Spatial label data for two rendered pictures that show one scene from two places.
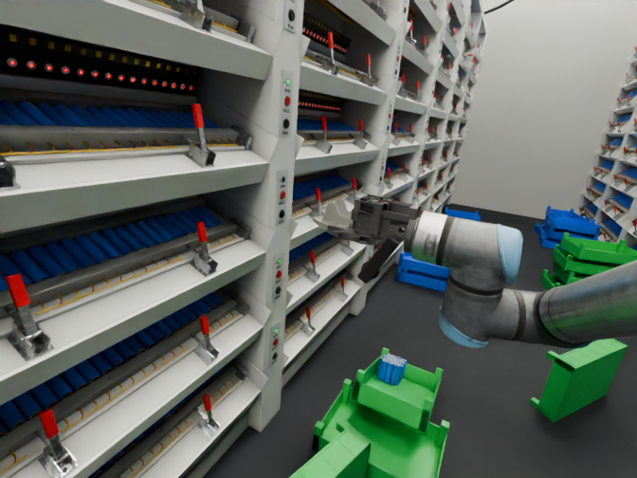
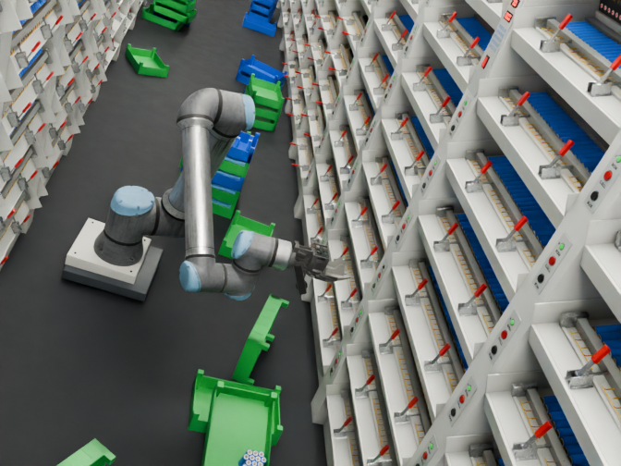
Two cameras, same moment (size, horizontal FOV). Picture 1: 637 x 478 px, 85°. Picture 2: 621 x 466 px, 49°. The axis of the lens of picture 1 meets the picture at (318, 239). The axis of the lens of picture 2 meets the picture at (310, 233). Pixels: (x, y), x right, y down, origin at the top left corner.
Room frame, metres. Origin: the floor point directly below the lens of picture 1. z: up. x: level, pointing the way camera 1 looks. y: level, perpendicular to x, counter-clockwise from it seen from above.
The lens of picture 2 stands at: (1.95, -1.35, 1.74)
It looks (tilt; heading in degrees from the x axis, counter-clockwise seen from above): 29 degrees down; 138
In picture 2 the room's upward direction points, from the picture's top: 23 degrees clockwise
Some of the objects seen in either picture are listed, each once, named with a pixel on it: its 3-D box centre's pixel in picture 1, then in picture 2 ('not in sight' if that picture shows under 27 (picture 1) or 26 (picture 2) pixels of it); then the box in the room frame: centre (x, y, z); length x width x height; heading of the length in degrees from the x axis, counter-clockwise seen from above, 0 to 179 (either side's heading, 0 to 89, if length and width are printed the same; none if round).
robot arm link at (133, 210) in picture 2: not in sight; (131, 213); (-0.10, -0.38, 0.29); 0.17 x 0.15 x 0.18; 84
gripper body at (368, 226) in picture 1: (385, 223); (308, 259); (0.63, -0.12, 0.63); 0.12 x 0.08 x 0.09; 64
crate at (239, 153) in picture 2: not in sight; (225, 137); (-0.63, 0.23, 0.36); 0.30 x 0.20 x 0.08; 56
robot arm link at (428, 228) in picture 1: (427, 237); (281, 254); (0.59, -0.20, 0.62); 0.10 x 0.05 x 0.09; 154
